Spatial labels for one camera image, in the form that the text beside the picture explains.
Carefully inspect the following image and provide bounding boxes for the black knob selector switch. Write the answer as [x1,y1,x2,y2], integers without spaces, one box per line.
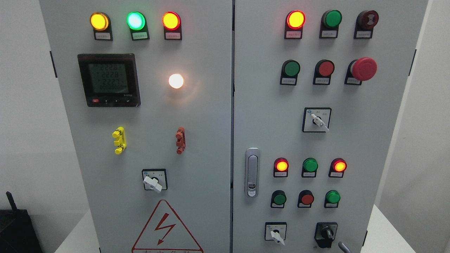
[314,222,338,248]

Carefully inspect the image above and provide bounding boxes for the grey electrical cabinet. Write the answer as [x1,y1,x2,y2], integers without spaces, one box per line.
[39,0,428,253]

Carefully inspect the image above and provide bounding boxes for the red terminal connector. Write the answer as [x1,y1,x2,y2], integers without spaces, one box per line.
[175,127,186,154]

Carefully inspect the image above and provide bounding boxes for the white lit indicator lamp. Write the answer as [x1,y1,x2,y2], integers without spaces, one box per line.
[168,73,184,89]

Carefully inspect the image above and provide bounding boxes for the red indicator light lower left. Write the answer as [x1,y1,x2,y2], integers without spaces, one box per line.
[273,157,289,178]

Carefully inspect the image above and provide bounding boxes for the green push button upper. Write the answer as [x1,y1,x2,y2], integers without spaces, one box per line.
[280,60,301,85]

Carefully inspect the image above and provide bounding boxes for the green push button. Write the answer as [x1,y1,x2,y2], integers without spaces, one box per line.
[270,189,287,208]
[280,60,301,85]

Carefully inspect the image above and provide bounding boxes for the green push button lower left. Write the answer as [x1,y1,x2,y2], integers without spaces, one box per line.
[270,189,287,208]

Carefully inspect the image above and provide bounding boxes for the green indicator light lower middle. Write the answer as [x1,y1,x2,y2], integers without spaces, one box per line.
[302,157,319,178]

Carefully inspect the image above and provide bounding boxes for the yellow terminal connector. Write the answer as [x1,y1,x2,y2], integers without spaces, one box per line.
[111,126,127,154]

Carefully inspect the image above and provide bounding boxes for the red push button lower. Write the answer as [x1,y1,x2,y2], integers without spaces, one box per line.
[297,189,314,208]

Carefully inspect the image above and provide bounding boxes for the red push button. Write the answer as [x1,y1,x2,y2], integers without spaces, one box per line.
[313,59,335,85]
[297,189,314,208]

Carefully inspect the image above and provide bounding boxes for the red push button upper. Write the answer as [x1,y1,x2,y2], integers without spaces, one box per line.
[313,59,335,85]

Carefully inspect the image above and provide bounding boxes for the red indicator light left door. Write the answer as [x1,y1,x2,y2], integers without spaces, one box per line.
[162,11,182,40]

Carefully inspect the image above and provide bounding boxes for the red indicator light lower right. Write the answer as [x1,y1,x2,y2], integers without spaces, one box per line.
[328,157,347,178]

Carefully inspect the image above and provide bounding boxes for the red high voltage warning sticker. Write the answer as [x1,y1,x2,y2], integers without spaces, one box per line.
[131,200,204,253]

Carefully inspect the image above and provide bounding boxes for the black digital power meter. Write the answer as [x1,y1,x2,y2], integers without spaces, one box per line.
[77,53,141,107]

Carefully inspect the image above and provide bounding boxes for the red indicator light top right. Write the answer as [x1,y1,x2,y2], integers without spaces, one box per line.
[284,10,306,39]

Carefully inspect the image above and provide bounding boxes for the green button lower right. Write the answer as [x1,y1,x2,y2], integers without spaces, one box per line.
[324,189,341,208]

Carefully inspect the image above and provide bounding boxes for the green lit indicator light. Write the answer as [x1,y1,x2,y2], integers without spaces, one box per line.
[126,11,149,41]

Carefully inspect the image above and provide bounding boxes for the green indicator light top right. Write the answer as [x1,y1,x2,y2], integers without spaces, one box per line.
[319,10,342,39]

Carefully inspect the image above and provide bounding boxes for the red emergency stop button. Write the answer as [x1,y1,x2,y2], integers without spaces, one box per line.
[344,57,377,85]

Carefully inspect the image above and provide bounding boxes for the yellow indicator light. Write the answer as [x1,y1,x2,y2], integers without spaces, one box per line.
[90,12,113,41]

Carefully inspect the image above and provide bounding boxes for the dark red buzzer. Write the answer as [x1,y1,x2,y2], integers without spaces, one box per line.
[354,10,379,39]

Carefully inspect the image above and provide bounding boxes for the black box with antenna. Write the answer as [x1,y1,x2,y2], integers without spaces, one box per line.
[0,191,42,253]

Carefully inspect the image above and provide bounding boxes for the silver door lock handle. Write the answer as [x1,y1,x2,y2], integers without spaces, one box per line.
[244,147,261,197]

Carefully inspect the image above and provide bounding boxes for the white selector switch left door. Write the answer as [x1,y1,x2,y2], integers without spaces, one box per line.
[141,168,168,193]

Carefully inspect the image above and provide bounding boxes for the white selector switch upper right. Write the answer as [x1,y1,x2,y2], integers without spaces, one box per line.
[302,107,332,132]

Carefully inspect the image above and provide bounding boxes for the white selector switch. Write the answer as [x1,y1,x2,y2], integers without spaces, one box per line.
[264,222,287,246]
[302,107,332,132]

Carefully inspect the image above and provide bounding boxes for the white selector switch bottom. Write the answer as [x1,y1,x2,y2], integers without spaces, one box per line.
[264,222,287,246]

